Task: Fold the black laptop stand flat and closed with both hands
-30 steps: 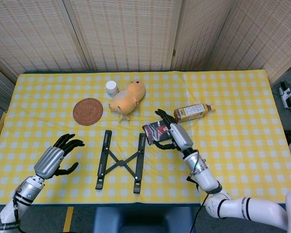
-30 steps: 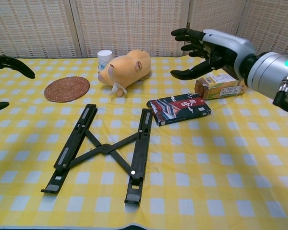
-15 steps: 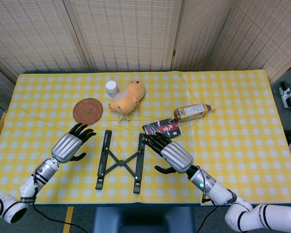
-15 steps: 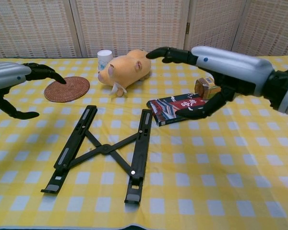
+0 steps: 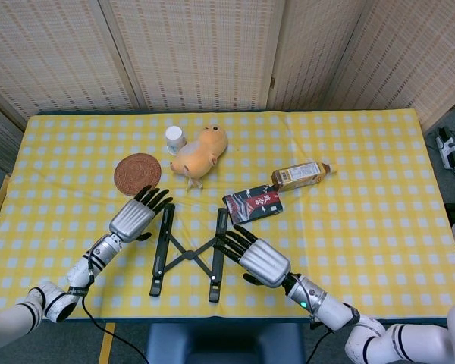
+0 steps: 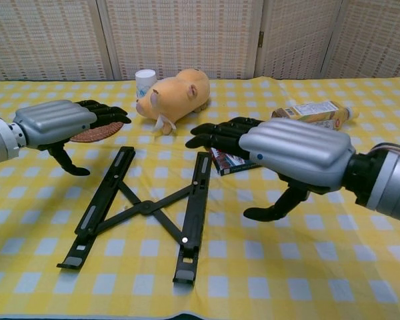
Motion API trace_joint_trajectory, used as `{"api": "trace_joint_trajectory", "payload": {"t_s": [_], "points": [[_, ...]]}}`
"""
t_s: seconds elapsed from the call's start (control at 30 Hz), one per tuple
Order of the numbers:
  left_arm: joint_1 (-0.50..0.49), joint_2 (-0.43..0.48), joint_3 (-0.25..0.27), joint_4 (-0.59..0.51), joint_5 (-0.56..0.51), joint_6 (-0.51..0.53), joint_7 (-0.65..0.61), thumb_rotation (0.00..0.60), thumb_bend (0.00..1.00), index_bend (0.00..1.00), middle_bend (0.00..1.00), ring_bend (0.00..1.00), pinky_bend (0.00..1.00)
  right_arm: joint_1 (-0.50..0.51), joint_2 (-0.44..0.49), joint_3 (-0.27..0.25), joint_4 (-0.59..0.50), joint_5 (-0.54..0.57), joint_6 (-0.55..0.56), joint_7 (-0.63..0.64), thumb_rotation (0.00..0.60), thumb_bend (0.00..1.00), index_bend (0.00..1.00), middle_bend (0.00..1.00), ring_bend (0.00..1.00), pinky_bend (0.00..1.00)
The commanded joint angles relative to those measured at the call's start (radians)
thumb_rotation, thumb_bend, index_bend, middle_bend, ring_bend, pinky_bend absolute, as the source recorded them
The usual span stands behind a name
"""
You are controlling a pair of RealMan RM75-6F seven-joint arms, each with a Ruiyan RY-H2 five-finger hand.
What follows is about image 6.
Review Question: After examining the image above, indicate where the yellow white checkered tablecloth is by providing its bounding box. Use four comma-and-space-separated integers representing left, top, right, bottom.
0, 76, 400, 317

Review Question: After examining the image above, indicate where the orange plush animal toy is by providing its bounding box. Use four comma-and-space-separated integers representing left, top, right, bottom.
135, 67, 211, 135

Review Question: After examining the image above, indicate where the black folding laptop stand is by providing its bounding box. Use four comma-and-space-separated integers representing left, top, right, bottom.
56, 145, 213, 285

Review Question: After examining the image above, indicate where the white paper cup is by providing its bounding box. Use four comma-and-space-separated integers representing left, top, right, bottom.
135, 69, 157, 100

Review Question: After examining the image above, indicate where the brown tea bottle yellow label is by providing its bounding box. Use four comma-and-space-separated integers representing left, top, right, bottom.
271, 100, 361, 131

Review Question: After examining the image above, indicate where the black red printed box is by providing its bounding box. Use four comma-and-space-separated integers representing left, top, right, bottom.
210, 147, 263, 177

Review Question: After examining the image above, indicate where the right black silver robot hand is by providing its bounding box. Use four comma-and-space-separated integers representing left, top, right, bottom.
185, 116, 356, 223

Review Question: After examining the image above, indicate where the round brown woven coaster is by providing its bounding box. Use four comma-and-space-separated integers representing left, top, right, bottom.
68, 120, 125, 144

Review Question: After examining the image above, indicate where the beige woven folding screen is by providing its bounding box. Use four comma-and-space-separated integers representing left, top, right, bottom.
0, 0, 400, 83

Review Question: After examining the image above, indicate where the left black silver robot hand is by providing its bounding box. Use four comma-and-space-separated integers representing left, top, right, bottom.
12, 99, 133, 177

